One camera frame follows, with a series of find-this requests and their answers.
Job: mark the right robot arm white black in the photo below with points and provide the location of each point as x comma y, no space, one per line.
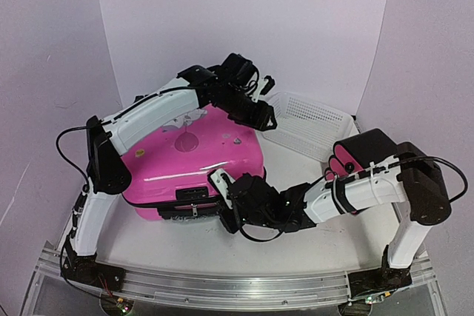
409,178

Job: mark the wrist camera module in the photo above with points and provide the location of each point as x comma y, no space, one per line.
221,181
264,85

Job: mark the pink hard-shell kids suitcase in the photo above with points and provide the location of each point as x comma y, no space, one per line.
170,166

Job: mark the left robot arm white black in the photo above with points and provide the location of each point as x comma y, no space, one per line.
106,175

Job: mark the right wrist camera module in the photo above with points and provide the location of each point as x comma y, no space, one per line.
221,181

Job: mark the pink and black drawer organizer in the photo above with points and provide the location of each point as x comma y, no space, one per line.
361,153

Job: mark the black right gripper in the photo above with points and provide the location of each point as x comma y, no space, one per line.
225,212

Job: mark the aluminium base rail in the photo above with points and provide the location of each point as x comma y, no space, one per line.
227,292

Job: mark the white perforated plastic basket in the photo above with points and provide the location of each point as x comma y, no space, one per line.
306,126

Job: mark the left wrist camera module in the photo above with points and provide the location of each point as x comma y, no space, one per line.
264,85

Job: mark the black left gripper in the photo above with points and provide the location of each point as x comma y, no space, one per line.
264,112

